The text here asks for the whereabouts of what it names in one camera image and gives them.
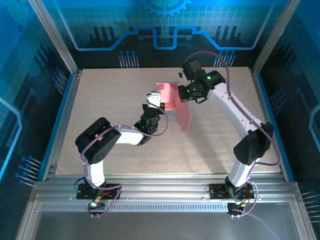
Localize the pink paper box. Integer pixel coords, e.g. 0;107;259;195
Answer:
155;82;193;133

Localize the aluminium frame side rail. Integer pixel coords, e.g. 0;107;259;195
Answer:
41;69;83;181
249;67;288;181

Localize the aluminium frame cross rail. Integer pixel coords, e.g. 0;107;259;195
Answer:
31;172;301;204

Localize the slotted grey cable duct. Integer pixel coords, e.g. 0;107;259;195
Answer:
39;202;230;213

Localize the aluminium frame post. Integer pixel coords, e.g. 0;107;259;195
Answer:
27;0;80;76
251;0;302;76

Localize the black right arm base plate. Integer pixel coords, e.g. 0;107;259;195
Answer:
208;183;255;200

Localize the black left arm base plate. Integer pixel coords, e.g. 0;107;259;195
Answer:
76;182;121;200

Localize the grey metal base plate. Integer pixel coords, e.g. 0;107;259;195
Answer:
16;199;317;240

